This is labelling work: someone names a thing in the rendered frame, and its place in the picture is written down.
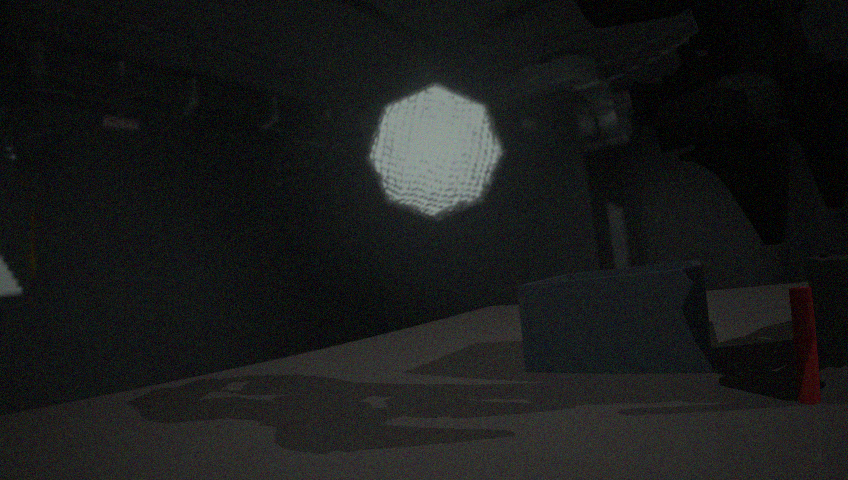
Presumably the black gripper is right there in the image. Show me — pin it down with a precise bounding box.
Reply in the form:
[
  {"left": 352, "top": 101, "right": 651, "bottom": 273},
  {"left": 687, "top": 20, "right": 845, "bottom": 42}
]
[{"left": 654, "top": 0, "right": 848, "bottom": 245}]

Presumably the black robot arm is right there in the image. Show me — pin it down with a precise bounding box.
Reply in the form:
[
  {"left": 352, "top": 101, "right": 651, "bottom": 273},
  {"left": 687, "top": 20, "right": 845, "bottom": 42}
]
[{"left": 577, "top": 0, "right": 717, "bottom": 126}]

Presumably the dark red peg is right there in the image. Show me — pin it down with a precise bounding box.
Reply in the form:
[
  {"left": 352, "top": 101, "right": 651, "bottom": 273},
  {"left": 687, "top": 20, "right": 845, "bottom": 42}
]
[{"left": 789, "top": 287, "right": 821, "bottom": 405}]

